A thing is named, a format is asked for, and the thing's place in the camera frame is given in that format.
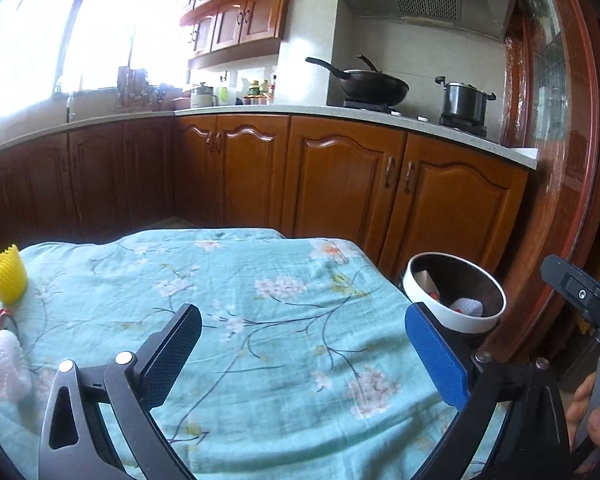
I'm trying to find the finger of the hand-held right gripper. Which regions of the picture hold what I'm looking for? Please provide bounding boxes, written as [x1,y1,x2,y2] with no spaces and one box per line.
[540,255,600,341]

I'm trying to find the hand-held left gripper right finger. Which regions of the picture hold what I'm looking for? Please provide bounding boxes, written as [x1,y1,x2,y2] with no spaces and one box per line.
[404,302,573,480]

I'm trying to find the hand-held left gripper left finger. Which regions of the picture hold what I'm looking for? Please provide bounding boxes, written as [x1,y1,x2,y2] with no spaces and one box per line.
[37,303,203,480]

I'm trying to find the white round bin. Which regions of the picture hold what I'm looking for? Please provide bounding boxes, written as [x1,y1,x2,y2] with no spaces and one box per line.
[402,251,507,333]

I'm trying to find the light blue floral tablecloth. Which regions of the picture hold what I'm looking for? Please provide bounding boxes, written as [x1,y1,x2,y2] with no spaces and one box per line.
[0,227,511,480]

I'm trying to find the wooden glass door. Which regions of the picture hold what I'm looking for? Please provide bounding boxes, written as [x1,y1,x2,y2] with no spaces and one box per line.
[500,0,600,361]

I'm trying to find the wooden lower cabinets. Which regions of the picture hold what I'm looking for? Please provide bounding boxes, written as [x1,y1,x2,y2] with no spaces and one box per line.
[0,112,531,281]

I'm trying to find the wooden cabinets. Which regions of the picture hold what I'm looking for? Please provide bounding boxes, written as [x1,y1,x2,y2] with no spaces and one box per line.
[0,112,531,281]
[174,0,331,71]

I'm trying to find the dark cooking pot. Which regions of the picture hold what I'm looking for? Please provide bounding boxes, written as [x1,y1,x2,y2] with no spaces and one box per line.
[435,76,496,123]

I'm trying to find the white kettle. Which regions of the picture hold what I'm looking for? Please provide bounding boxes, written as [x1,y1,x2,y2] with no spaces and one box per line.
[189,82,217,109]

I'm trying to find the pale stone countertop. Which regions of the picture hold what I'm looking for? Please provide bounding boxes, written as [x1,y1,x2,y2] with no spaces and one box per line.
[0,104,538,171]

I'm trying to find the wooden knife rack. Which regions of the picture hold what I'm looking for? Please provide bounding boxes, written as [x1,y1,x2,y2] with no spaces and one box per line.
[117,66,148,111]

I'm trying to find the sink faucet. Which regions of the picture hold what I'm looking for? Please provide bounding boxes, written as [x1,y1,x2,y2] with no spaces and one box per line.
[55,76,78,123]

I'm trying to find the row of condiment bottles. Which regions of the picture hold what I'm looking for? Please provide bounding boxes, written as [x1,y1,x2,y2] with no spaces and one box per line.
[242,76,277,106]

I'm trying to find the black wok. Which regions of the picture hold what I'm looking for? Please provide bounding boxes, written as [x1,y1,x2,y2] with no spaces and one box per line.
[306,55,411,106]

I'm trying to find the kitchen window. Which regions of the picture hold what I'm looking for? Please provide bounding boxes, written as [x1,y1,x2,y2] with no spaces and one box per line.
[0,0,191,131]

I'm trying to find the wooden upper cabinets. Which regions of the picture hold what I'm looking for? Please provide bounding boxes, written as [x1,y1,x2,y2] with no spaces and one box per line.
[174,0,331,71]

